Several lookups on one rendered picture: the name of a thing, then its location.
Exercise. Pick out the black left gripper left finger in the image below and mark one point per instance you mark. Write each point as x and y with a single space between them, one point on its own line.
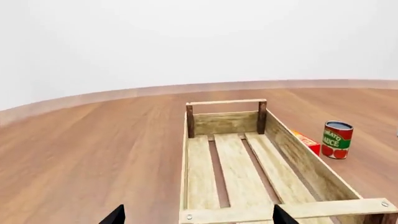
116 217

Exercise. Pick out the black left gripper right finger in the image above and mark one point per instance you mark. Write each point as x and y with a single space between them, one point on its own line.
281 217

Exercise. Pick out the wooden slatted tray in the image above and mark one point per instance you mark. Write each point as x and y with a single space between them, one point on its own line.
248 168

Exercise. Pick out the red and yellow box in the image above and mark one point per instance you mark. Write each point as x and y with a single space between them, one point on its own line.
309 142

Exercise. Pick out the tomato sauce can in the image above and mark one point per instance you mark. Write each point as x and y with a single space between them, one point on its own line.
337 140

